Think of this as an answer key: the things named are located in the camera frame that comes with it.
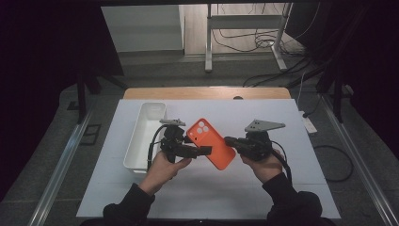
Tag orange phone case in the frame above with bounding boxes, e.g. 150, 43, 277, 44
186, 118, 237, 171

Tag black floor cable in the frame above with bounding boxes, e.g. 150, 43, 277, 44
243, 56, 314, 89

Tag person's right hand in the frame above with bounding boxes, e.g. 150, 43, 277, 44
239, 150, 285, 185

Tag tangled black floor cables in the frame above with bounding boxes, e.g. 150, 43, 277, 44
211, 3, 314, 57

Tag wooden table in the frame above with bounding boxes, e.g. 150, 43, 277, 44
122, 87, 292, 101

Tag looped black cable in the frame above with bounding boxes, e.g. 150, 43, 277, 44
312, 144, 355, 183

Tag hand-held gripper cable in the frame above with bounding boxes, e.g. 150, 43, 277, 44
270, 139, 294, 186
146, 124, 168, 172

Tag white power strip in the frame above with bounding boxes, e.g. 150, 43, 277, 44
299, 110, 318, 135

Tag right hand-held gripper cable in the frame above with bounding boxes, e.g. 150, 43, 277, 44
270, 139, 294, 186

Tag white board table cover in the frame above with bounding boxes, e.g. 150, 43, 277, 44
75, 98, 342, 219

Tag white panel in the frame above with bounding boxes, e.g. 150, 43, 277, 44
101, 4, 186, 53

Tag black metal stand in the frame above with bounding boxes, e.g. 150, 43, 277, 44
67, 72, 126, 125
314, 62, 356, 123

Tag left hand-held gripper cable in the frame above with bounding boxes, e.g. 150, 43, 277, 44
146, 124, 168, 172

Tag aluminium rail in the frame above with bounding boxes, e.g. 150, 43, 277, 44
321, 93, 399, 226
27, 106, 95, 226

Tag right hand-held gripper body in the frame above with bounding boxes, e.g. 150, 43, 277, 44
239, 119, 286, 162

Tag white metal desk frame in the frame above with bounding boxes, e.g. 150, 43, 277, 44
204, 3, 295, 73

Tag dark curtain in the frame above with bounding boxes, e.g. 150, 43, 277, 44
0, 0, 123, 202
285, 0, 399, 158

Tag person's left hand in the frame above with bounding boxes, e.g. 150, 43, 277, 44
138, 150, 193, 197

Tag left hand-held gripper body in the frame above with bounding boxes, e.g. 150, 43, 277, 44
159, 118, 201, 164

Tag white cable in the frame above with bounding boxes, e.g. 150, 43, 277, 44
297, 72, 307, 111

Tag white plastic bin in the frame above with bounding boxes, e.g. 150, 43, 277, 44
122, 102, 168, 174

